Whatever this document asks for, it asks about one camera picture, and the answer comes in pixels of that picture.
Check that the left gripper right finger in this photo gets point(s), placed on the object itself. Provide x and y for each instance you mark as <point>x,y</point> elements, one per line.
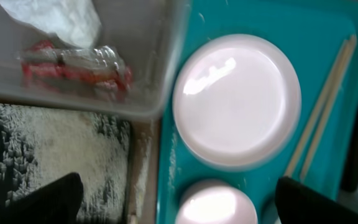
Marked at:
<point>298,204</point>

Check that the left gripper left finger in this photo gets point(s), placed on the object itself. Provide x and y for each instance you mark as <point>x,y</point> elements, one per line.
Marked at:
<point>55,203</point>

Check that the pink bowl with rice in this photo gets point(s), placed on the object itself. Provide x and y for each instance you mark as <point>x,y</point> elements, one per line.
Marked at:
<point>213,201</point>

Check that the red foil wrapper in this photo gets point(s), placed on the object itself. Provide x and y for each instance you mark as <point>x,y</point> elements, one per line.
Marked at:
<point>92,73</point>

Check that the spilled white rice pile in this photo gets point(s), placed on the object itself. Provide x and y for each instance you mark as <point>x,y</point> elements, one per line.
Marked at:
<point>73,155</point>

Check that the white round plate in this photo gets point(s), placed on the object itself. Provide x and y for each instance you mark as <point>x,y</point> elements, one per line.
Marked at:
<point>236,102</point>

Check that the left wooden chopstick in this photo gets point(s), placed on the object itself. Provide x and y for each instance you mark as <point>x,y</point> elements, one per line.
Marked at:
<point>311,125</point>

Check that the wooden chopstick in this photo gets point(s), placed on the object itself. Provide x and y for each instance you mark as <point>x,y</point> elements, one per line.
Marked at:
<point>311,125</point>
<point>339,73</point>

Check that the clear plastic storage bin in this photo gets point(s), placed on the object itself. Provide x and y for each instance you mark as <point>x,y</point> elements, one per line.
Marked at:
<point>148,35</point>

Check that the teal serving tray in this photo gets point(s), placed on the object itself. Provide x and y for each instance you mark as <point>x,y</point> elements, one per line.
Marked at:
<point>310,34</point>

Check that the right wooden chopstick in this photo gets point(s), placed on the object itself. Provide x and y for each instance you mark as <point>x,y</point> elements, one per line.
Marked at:
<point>339,73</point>

